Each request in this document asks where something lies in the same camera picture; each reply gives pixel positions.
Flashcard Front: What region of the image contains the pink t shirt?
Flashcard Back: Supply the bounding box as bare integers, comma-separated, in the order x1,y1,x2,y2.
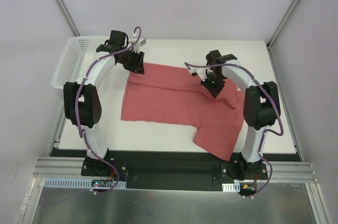
121,63,244,161

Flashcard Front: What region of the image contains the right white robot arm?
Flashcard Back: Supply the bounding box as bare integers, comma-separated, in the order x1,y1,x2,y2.
198,50,282,181

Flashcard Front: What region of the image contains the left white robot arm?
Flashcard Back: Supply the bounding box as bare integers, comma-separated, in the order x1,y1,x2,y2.
63,26,146,176

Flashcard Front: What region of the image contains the white plastic basket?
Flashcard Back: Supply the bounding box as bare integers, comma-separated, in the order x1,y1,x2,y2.
52,36,108,90

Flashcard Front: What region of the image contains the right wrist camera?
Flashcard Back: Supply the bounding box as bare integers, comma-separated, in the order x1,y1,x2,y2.
189,67,208,81

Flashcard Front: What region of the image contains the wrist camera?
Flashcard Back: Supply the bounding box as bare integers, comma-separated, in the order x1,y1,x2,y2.
129,33,146,52
189,67,208,81

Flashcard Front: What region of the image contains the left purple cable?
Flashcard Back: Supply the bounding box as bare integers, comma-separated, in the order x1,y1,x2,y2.
75,26,145,195

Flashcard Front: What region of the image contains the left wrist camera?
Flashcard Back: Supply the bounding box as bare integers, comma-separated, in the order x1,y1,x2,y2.
129,33,146,52

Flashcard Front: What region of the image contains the right white cable duct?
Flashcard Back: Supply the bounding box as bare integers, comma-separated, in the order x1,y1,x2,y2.
222,182,240,193

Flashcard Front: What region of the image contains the white cable duct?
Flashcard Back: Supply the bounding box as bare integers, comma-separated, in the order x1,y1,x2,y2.
222,182,240,193
44,178,127,190

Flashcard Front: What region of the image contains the aluminium rail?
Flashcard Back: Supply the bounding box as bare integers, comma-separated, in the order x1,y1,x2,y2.
33,157,318,183

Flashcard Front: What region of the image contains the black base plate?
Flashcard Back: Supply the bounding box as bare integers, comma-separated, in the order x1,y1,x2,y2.
80,150,269,190

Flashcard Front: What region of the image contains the left white cable duct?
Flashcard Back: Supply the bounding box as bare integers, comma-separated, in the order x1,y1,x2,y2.
44,178,127,190

